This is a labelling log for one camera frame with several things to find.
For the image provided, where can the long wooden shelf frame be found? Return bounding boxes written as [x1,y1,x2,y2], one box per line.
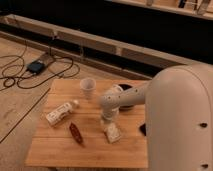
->
[0,14,200,78]

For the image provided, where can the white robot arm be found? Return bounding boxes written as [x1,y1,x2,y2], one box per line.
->
[100,64,213,171]

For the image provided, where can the wooden table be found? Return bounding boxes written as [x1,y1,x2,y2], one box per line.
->
[25,79,148,169]

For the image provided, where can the white sponge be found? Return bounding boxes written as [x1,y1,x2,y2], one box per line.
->
[104,123,121,143]

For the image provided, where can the small black object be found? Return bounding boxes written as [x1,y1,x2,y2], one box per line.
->
[139,123,146,136]

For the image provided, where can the dark round bowl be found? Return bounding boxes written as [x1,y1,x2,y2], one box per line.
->
[113,84,134,111]

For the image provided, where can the black power adapter box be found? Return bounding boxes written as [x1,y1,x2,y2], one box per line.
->
[27,61,45,74]

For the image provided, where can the white plastic bottle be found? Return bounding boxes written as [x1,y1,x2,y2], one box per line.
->
[45,100,79,126]

